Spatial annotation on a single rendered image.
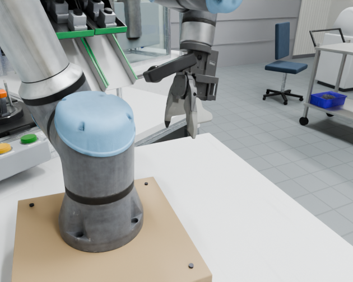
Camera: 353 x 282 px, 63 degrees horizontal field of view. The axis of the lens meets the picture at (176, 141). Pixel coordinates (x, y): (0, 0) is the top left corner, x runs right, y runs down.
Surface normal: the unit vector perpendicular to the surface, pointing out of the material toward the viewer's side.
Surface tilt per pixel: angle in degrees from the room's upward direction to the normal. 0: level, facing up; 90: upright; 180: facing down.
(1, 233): 0
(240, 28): 90
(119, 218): 76
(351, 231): 0
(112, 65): 45
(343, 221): 0
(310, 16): 90
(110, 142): 91
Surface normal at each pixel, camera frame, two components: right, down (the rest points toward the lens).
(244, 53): 0.40, 0.40
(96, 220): 0.11, 0.18
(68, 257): 0.07, -0.89
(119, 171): 0.71, 0.36
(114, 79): 0.46, -0.40
